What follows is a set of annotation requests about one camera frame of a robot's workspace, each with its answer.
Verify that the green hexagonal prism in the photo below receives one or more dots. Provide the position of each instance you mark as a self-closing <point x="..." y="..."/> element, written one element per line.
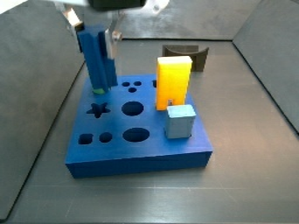
<point x="99" y="91"/>

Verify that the blue star prism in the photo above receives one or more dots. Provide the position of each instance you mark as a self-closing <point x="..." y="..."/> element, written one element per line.
<point x="102" y="69"/>

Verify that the yellow rectangular block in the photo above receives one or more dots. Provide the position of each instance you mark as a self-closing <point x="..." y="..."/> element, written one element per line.
<point x="172" y="80"/>

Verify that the light blue square block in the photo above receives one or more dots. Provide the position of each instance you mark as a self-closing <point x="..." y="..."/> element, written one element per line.
<point x="179" y="121"/>

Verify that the black curved fixture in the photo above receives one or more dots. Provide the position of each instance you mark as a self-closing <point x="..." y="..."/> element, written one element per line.
<point x="188" y="50"/>

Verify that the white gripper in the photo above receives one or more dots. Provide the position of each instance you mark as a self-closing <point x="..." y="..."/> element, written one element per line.
<point x="103" y="6"/>

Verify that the blue shape sorter board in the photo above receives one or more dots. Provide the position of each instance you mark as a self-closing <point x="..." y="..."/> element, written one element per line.
<point x="118" y="136"/>

